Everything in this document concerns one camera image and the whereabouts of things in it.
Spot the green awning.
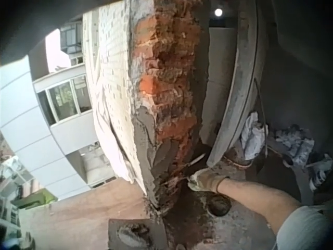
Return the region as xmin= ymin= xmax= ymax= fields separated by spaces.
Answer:
xmin=10 ymin=189 xmax=58 ymax=209

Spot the metal plastering trowel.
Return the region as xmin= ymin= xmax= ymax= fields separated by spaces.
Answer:
xmin=160 ymin=153 xmax=207 ymax=187

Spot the heap of crumpled bags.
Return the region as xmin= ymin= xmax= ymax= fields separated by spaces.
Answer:
xmin=275 ymin=126 xmax=316 ymax=168

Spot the white and blue sack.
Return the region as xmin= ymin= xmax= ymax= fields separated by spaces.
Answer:
xmin=308 ymin=153 xmax=333 ymax=192

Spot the grey mortar board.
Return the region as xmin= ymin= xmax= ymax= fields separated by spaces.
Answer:
xmin=107 ymin=218 xmax=168 ymax=250

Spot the grey wooden plank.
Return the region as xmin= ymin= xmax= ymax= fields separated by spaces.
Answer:
xmin=207 ymin=0 xmax=264 ymax=168

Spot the red brick pillar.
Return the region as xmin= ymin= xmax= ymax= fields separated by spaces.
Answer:
xmin=129 ymin=0 xmax=211 ymax=217

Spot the white crumpled bag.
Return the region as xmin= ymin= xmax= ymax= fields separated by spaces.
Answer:
xmin=240 ymin=111 xmax=269 ymax=161

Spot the white neighbouring building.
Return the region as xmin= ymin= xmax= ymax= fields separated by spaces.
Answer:
xmin=0 ymin=55 xmax=117 ymax=202

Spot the round dark pipe opening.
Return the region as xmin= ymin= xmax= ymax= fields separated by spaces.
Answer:
xmin=207 ymin=194 xmax=233 ymax=217

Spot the rusty round pipe base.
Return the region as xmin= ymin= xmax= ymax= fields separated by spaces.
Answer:
xmin=223 ymin=147 xmax=253 ymax=168

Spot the person's right hand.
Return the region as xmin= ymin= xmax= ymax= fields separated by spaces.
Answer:
xmin=187 ymin=168 xmax=230 ymax=194

